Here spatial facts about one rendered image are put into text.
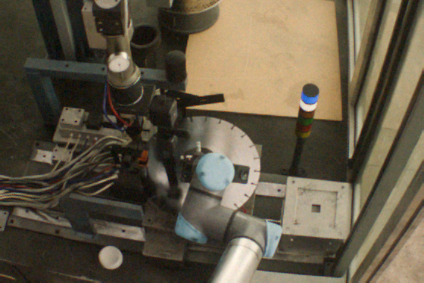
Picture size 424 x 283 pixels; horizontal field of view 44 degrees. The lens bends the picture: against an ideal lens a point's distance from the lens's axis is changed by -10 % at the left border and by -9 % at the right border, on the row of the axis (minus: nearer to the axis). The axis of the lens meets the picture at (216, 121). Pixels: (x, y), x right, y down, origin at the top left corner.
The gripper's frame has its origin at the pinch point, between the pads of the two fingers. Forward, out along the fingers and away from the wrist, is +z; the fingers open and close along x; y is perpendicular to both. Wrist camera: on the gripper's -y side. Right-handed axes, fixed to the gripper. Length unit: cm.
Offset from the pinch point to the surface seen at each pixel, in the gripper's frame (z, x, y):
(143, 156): 6.8, -1.6, 16.2
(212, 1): 40, -59, 0
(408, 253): 75, 26, -109
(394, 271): 72, 34, -101
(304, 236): -4.6, 14.3, -28.9
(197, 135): 10.4, -9.8, 2.0
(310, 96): -13.0, -22.0, -22.3
